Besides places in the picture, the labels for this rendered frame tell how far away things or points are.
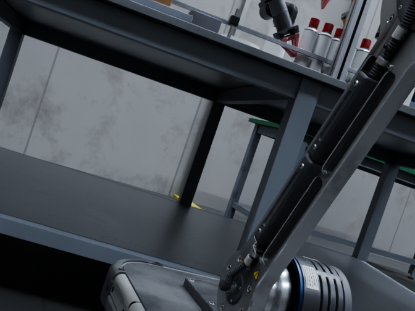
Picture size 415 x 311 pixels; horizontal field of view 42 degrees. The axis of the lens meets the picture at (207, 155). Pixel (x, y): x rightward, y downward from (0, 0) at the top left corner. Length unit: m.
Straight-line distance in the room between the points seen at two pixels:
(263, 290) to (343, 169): 0.26
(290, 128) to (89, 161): 3.02
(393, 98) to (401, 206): 4.92
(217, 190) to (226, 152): 0.34
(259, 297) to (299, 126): 0.64
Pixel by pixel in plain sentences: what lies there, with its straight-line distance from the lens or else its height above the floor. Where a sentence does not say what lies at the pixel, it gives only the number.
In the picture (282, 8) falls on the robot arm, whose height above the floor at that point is 1.06.
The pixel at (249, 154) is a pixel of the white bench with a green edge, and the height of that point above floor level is 0.55.
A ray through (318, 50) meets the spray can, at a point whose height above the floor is 0.98.
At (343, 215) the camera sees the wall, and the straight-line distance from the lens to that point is 5.31.
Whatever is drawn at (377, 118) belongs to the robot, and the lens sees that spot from 0.79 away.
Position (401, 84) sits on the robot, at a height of 0.73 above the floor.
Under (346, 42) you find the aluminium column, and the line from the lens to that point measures 1.81.
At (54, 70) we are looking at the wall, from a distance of 4.24.
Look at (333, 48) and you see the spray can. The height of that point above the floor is 1.01.
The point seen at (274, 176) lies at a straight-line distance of 1.45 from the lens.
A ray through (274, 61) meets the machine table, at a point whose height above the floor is 0.81.
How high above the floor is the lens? 0.58
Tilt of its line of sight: 2 degrees down
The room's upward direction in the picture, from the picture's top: 19 degrees clockwise
